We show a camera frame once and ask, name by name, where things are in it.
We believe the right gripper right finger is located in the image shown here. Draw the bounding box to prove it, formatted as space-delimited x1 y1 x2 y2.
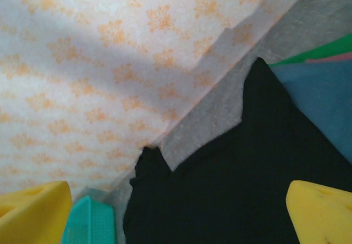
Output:
285 180 352 244

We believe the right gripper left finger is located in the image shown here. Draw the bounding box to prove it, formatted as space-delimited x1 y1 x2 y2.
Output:
0 180 73 244

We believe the black t-shirt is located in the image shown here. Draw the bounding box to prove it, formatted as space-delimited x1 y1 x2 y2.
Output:
122 57 352 244

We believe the teal plastic basket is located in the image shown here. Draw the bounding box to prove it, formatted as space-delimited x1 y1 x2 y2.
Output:
61 195 117 244

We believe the blue t-shirt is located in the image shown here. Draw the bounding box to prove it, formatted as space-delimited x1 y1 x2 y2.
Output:
271 59 352 165

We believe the pink cloth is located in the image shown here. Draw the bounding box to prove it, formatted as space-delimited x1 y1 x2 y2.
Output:
304 52 352 64

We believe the green t-shirt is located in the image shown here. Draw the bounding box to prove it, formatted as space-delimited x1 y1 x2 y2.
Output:
268 33 352 68

